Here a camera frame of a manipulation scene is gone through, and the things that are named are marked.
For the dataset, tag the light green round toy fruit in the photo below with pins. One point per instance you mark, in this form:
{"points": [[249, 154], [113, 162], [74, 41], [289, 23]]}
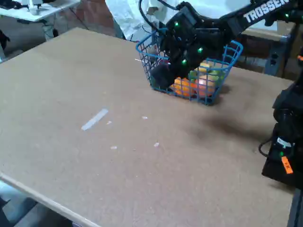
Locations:
{"points": [[216, 75]]}

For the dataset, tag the black plug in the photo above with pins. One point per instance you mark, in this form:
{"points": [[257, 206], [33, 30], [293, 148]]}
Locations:
{"points": [[55, 32]]}

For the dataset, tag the brown wooden bench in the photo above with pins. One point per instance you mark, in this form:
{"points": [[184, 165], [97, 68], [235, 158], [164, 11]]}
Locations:
{"points": [[260, 32]]}

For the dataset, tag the black camera box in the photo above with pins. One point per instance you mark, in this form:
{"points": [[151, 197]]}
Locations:
{"points": [[182, 19]]}

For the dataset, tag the grey post with red sticker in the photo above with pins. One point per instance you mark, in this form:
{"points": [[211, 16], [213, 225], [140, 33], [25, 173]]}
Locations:
{"points": [[156, 23]]}

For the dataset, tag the orange label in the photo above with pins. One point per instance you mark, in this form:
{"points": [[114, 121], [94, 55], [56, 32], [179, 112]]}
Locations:
{"points": [[287, 165]]}

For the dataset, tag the white desk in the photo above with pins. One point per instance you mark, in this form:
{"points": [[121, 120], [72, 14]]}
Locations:
{"points": [[47, 10]]}

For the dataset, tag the red orange round toy fruit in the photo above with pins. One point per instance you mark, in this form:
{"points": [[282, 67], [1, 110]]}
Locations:
{"points": [[206, 85]]}

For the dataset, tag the long white tape strip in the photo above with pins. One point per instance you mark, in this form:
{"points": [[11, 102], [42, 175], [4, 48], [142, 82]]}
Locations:
{"points": [[94, 119]]}

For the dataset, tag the yellow toy banana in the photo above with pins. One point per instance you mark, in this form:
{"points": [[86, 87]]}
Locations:
{"points": [[203, 67]]}

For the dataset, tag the thin white strip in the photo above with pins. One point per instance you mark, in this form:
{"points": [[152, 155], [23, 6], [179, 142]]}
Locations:
{"points": [[138, 60]]}

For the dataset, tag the grey metal post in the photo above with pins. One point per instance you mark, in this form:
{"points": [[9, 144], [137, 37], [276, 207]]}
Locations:
{"points": [[281, 59]]}

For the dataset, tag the dark metal table leg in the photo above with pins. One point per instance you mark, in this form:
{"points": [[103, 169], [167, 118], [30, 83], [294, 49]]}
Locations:
{"points": [[297, 212]]}

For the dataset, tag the white stand on desk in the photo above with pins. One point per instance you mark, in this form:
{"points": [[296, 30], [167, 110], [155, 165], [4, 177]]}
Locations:
{"points": [[34, 8]]}

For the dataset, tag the small orange object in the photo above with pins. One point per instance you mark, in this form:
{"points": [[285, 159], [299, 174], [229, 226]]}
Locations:
{"points": [[300, 58]]}

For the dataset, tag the black power outlet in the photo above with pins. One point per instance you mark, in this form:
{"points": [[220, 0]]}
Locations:
{"points": [[273, 59]]}

